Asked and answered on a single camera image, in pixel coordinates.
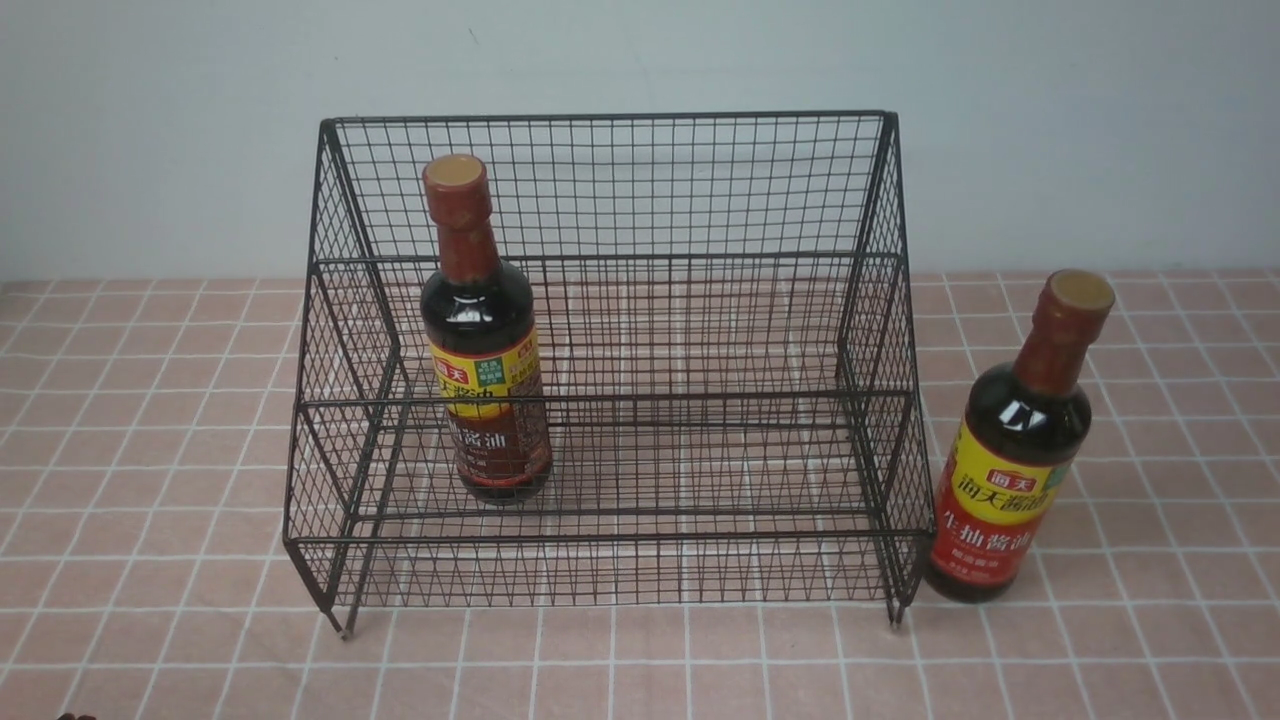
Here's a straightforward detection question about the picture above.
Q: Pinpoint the black wire mesh shelf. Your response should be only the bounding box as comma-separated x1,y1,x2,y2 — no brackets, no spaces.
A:
283,110,934,635

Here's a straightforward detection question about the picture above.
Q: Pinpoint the pink checkered tablecloth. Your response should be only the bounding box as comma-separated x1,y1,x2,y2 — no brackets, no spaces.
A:
3,269,1277,719

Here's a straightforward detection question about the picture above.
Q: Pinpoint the dark soy sauce bottle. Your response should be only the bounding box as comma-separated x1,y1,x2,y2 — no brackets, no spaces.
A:
419,154,554,505

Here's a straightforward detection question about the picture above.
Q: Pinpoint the light soy sauce bottle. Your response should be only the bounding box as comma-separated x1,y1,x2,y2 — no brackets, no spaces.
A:
924,269,1116,603

